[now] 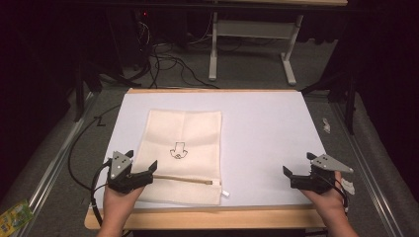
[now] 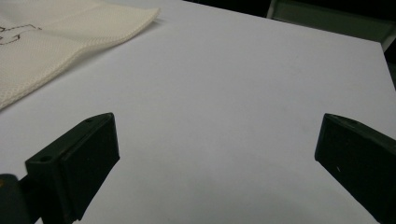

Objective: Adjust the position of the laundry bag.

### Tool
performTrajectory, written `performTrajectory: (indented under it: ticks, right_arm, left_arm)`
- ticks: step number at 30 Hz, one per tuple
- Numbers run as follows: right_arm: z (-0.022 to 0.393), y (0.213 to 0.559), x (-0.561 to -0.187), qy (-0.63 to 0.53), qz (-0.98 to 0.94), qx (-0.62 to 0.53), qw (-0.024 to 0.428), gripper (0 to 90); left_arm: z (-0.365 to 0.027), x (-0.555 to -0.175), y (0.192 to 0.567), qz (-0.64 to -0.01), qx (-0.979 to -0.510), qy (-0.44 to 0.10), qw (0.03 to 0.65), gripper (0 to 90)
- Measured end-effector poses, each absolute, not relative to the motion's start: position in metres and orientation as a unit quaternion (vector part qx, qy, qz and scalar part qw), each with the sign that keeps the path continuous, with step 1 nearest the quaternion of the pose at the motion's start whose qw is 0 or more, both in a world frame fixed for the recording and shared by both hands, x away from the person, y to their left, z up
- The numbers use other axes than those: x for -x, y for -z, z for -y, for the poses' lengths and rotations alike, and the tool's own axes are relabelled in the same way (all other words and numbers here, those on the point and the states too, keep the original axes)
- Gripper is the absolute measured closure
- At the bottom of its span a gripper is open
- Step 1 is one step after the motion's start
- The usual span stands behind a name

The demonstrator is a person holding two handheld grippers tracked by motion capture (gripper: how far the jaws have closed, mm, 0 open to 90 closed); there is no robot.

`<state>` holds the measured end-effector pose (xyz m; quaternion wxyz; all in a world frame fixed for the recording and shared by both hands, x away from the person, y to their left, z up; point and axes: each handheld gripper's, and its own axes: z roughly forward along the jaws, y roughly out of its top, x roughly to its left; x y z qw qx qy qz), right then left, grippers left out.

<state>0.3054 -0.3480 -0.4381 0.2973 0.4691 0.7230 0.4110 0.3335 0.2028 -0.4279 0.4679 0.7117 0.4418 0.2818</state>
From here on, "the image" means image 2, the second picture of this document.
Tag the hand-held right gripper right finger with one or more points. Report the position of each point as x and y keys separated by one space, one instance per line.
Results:
x=358 y=161

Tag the white mesh cloth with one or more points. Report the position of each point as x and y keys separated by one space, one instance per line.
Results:
x=46 y=46

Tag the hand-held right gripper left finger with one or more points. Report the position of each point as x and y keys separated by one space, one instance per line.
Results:
x=74 y=168

